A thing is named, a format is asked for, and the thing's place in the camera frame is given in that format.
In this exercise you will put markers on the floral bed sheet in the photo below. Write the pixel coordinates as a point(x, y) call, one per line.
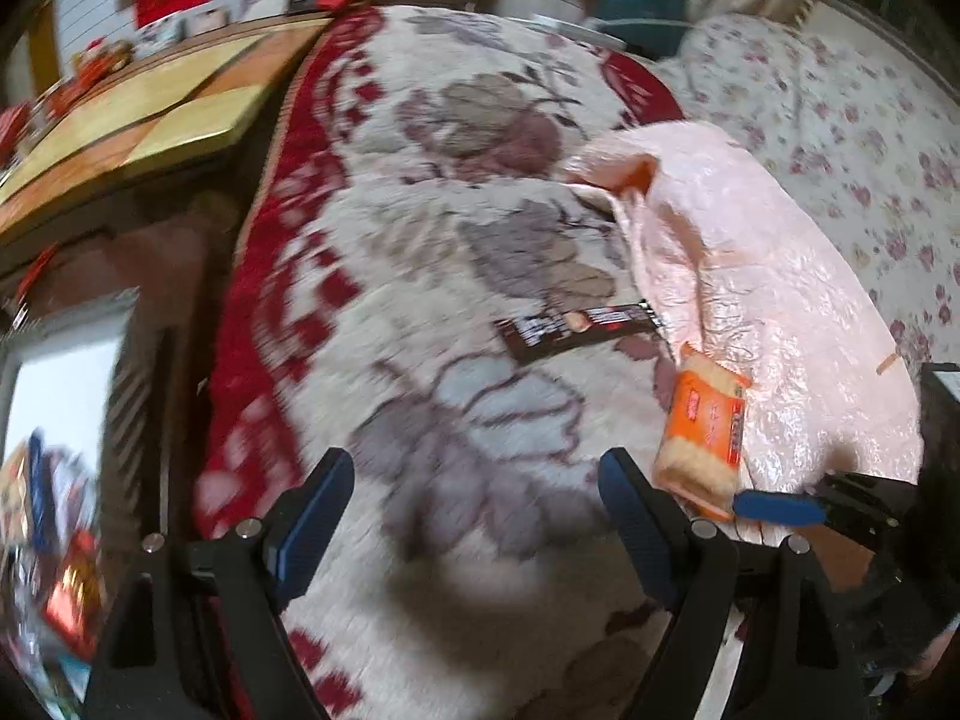
point(825, 105)

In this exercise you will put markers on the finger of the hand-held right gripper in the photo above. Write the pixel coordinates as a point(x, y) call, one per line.
point(780, 508)

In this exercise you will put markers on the red floral fleece blanket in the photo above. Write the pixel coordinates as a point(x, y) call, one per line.
point(450, 240)

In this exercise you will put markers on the chevron-patterned storage box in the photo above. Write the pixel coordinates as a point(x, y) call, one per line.
point(127, 390)

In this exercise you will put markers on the red and white plush doll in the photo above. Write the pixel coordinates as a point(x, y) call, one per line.
point(94, 61)

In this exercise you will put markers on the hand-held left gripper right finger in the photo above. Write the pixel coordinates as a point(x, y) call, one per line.
point(637, 532)

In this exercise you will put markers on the small orange strip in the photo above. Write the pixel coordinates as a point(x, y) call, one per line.
point(886, 365)

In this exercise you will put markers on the wooden table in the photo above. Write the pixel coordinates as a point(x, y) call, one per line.
point(150, 112)

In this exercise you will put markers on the small photo frame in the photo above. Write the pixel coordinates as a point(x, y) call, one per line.
point(161, 30)
point(206, 19)

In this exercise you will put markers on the orange cracker packet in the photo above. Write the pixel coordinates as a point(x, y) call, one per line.
point(701, 427)

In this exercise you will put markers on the dark brown chocolate bar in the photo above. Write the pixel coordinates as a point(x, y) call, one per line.
point(570, 326)

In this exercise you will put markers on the pink quilted blanket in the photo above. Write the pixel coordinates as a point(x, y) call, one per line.
point(787, 277)

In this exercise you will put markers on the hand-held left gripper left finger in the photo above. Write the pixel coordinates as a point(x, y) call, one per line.
point(307, 532)

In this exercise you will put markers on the red snack packet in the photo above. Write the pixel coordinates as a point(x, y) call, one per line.
point(71, 592)

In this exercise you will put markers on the dark wooden bed frame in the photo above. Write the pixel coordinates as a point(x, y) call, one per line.
point(187, 277)

